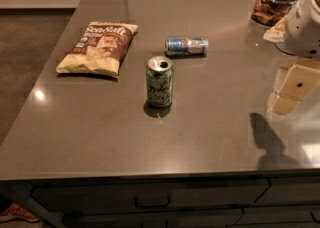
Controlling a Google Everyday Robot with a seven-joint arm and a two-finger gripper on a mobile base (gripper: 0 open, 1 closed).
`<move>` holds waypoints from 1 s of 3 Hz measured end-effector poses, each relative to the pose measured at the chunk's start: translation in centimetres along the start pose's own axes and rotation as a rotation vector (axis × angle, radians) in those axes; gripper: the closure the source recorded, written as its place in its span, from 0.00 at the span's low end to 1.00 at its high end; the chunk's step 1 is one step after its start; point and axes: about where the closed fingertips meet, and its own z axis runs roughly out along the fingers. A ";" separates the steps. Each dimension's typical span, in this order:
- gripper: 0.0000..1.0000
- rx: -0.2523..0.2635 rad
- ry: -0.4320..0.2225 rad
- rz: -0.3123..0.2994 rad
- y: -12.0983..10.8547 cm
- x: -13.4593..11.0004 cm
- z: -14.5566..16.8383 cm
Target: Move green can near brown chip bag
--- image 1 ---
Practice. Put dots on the green soda can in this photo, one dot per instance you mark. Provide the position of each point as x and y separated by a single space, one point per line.
159 81

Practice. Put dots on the grey cabinet drawer front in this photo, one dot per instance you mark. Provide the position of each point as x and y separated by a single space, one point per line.
119 198

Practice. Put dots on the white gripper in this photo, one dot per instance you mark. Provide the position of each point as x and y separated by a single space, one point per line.
304 29

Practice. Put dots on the brown sea salt chip bag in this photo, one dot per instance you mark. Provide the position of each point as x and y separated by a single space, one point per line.
100 50

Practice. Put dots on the dark drawer handle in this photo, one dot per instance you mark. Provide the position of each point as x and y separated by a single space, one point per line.
144 203

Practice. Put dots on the blue silver can lying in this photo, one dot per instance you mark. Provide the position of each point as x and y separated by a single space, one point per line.
186 46

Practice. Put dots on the orange shoe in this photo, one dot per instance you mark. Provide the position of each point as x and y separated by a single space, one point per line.
16 212

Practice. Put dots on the glass jar with black lid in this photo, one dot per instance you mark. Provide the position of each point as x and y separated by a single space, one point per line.
269 12

